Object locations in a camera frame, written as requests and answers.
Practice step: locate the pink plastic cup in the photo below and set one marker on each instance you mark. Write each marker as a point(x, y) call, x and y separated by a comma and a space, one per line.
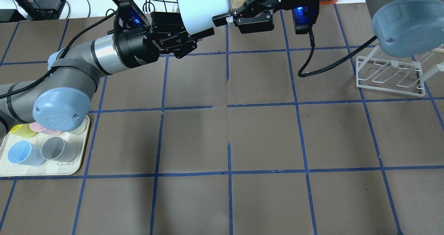
point(40, 129)

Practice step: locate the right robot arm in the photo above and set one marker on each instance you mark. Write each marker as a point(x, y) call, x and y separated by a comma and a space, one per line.
point(402, 27)

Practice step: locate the yellow plastic cup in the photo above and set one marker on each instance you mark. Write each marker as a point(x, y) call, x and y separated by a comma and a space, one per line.
point(23, 130)

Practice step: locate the cream plastic tray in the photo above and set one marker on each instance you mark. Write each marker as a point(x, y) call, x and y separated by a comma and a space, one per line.
point(48, 168)

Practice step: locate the pale green plastic cup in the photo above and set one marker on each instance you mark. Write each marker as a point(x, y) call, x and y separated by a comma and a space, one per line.
point(79, 129)

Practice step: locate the light blue plastic cup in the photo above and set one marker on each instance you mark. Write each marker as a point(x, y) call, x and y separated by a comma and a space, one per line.
point(197, 14)

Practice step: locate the grey plastic cup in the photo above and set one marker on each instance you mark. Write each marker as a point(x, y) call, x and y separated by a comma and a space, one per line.
point(58, 149)

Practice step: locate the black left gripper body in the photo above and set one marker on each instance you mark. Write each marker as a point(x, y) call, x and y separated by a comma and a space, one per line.
point(134, 48)

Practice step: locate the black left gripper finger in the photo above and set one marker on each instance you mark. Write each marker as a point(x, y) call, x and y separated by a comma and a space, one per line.
point(184, 49)
point(202, 34)

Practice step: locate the white wire cup rack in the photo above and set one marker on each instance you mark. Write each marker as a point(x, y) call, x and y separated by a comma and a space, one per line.
point(381, 72)

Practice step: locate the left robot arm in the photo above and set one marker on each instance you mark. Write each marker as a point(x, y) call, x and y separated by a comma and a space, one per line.
point(62, 101)

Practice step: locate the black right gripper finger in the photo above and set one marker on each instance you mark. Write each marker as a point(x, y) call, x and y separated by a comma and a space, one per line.
point(263, 22)
point(246, 11)

